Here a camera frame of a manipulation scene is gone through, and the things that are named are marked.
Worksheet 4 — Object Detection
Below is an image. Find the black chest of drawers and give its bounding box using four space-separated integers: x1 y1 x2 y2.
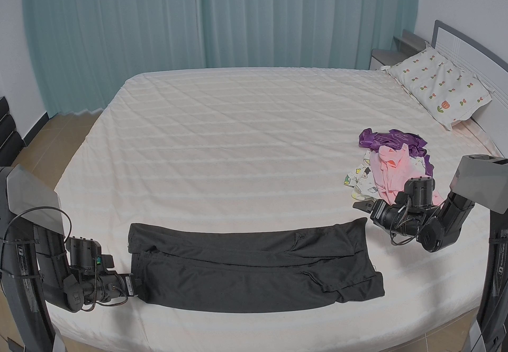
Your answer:
0 96 24 164

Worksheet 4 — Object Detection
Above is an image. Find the blue-green curtain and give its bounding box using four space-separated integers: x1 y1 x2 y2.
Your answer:
24 0 421 117

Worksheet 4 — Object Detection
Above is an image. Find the pink garment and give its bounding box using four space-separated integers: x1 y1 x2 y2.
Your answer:
369 144 445 208

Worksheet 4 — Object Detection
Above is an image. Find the white printed garment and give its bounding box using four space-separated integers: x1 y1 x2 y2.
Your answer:
342 152 391 204

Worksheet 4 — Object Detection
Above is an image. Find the grey bedside table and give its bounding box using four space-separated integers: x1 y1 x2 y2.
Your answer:
371 29 431 71

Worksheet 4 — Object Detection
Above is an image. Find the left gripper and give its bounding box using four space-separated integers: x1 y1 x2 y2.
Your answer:
81 272 138 303

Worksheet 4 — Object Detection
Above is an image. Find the bed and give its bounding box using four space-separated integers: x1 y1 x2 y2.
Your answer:
49 19 508 349

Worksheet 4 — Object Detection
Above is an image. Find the white printed pillow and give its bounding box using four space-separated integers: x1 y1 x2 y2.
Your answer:
382 42 493 131

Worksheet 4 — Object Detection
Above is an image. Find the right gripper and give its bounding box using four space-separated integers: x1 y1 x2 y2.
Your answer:
369 200 423 238

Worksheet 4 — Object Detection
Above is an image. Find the black T-shirt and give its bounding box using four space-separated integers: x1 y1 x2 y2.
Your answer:
127 217 386 313

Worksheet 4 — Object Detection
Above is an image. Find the black cable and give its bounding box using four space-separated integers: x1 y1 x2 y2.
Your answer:
7 206 73 250

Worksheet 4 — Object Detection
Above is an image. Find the purple garment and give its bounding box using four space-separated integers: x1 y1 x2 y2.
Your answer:
358 128 435 176

